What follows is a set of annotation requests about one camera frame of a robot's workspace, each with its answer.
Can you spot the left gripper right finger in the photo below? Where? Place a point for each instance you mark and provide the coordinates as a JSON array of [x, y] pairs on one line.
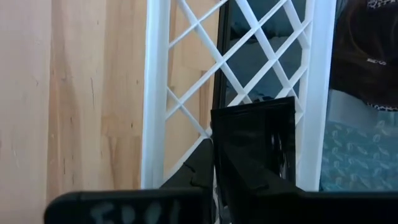
[[280, 208]]

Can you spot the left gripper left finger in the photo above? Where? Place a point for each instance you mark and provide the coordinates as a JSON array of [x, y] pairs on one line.
[[186, 205]]

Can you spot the black rectangular plate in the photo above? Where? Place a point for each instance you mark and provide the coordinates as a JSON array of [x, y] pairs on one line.
[[248, 124]]

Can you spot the person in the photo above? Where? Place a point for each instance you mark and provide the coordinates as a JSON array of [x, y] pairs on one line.
[[363, 62]]

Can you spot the white metal frame leg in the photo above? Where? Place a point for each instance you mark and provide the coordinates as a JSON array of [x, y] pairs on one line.
[[155, 93]]

